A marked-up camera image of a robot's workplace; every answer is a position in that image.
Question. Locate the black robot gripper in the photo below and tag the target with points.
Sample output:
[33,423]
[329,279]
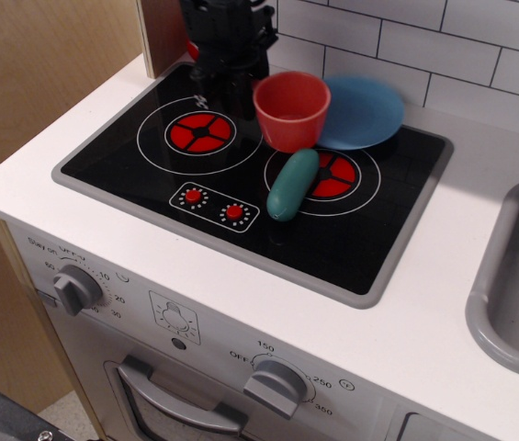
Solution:
[232,39]

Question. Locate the orange plastic cup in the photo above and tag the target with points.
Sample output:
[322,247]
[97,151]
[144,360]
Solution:
[291,109]

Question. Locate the blue plastic plate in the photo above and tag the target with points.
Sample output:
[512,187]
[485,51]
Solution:
[363,113]

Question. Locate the red toy tomato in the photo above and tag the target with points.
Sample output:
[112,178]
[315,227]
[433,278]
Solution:
[192,50]

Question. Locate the wooden side panel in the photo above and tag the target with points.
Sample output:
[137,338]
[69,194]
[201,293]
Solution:
[163,34]

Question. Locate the black toy stove top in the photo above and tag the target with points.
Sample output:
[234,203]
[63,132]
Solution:
[205,174]

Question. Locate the teal toy cucumber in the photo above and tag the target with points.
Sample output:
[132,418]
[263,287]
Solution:
[292,185]

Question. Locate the grey timer knob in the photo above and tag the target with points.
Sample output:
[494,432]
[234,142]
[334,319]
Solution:
[77,290]

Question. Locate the grey oven temperature knob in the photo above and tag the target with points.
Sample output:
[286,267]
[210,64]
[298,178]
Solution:
[278,386]

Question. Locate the black equipment base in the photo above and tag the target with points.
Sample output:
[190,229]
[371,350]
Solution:
[18,423]

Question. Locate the grey oven door handle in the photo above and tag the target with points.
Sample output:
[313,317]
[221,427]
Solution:
[222,420]

